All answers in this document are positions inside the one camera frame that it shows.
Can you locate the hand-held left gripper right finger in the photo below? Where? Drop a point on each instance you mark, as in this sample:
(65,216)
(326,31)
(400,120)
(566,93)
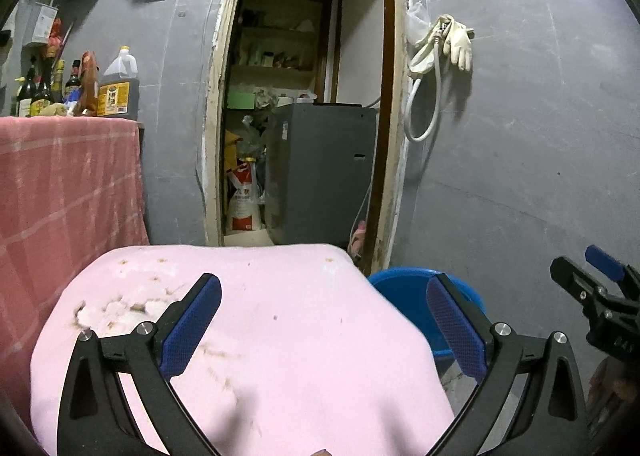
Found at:
(455,326)

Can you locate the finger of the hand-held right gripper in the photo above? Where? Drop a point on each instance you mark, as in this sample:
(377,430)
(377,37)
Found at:
(577,281)
(606,262)

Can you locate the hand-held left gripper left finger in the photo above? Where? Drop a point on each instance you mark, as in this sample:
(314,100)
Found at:
(192,326)

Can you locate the blue plastic basin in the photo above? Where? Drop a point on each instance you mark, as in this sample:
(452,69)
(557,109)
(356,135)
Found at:
(400,286)

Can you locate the light pink towel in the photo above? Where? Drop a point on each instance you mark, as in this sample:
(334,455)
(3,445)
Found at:
(300,311)

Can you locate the pink rag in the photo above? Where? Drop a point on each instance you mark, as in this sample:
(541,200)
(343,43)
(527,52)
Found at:
(357,241)

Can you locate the white rice sack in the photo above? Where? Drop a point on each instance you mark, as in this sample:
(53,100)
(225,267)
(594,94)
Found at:
(245,206)

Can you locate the yellow bag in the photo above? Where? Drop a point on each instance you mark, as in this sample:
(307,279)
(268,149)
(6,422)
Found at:
(231,146)

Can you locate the red checked cloth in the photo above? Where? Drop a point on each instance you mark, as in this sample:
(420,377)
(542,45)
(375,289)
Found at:
(65,186)

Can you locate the grey washing machine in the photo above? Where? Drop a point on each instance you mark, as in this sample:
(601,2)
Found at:
(320,171)

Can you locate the pile of plastic bags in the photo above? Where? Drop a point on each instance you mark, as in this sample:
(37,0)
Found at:
(252,133)

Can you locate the green box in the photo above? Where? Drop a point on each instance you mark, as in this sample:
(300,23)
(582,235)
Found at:
(240,99)

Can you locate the cooking oil jug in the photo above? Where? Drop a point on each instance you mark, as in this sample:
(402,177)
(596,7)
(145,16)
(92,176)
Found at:
(117,96)

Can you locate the brown snack packet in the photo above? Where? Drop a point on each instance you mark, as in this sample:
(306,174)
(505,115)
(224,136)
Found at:
(89,81)

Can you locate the wooden shelf unit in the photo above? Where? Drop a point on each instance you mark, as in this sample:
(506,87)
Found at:
(272,70)

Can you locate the red plastic bag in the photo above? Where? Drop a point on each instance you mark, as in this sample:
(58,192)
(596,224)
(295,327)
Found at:
(55,38)

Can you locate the white utensil holder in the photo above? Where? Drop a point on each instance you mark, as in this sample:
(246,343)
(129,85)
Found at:
(40,23)

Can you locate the wooden door frame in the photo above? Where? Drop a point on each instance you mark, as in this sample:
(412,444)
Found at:
(212,136)

